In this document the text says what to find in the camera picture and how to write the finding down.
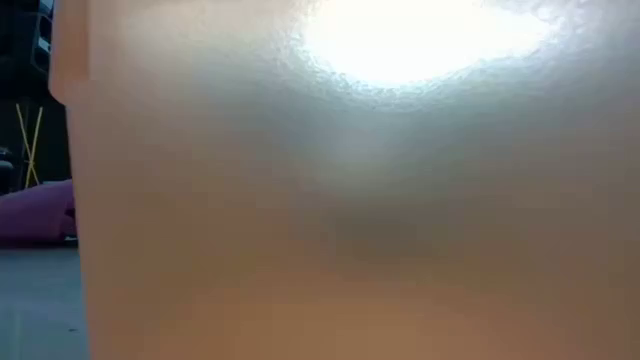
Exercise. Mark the orange plastic tray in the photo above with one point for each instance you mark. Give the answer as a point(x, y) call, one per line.
point(350, 225)

